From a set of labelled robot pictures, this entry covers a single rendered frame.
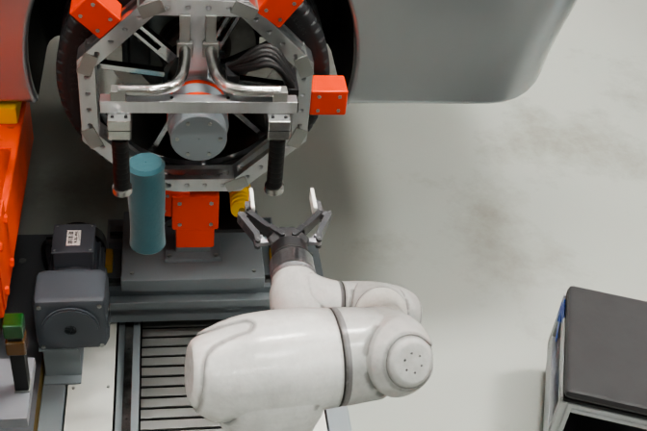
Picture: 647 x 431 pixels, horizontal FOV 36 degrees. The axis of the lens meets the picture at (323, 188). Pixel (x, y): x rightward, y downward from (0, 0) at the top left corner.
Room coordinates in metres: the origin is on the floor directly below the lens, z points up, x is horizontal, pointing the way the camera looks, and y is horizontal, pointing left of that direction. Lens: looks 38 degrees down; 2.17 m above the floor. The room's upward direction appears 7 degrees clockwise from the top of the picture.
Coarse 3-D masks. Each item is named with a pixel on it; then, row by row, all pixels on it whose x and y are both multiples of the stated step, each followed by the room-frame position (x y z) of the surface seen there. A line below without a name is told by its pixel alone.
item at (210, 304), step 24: (120, 240) 2.17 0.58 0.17; (120, 264) 2.09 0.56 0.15; (264, 264) 2.16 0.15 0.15; (120, 288) 1.97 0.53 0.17; (264, 288) 2.04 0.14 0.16; (120, 312) 1.91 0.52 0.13; (144, 312) 1.93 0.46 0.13; (168, 312) 1.94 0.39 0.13; (192, 312) 1.95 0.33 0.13; (216, 312) 1.97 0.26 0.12; (240, 312) 1.98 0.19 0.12
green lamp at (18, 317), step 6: (6, 318) 1.36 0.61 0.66; (12, 318) 1.36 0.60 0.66; (18, 318) 1.37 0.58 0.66; (24, 318) 1.38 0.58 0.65; (6, 324) 1.35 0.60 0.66; (12, 324) 1.35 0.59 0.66; (18, 324) 1.35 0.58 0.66; (24, 324) 1.37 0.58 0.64; (6, 330) 1.34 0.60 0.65; (12, 330) 1.34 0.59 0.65; (18, 330) 1.35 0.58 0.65; (24, 330) 1.36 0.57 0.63; (6, 336) 1.34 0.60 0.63; (12, 336) 1.34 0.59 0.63; (18, 336) 1.35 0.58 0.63
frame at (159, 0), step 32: (160, 0) 1.91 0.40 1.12; (192, 0) 1.93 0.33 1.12; (224, 0) 1.95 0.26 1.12; (256, 0) 2.00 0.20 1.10; (128, 32) 1.90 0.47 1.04; (288, 32) 2.02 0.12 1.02; (96, 64) 1.89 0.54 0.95; (96, 96) 1.89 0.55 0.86; (96, 128) 1.89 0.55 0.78; (256, 160) 1.97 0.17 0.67
